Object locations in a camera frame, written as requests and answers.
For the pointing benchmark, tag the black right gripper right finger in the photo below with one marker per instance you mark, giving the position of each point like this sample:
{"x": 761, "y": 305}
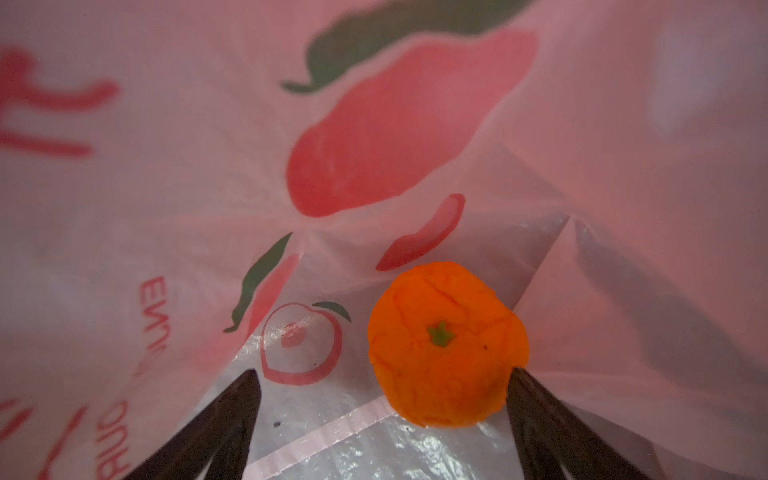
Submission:
{"x": 552, "y": 442}

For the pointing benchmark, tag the pink plastic bag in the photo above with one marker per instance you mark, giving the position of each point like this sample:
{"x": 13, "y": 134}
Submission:
{"x": 192, "y": 189}

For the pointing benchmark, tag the orange fake fruit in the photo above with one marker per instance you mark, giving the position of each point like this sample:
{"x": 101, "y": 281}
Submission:
{"x": 443, "y": 346}

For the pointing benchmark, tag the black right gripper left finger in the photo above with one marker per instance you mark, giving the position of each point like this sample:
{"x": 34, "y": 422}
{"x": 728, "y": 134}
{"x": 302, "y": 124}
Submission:
{"x": 216, "y": 443}

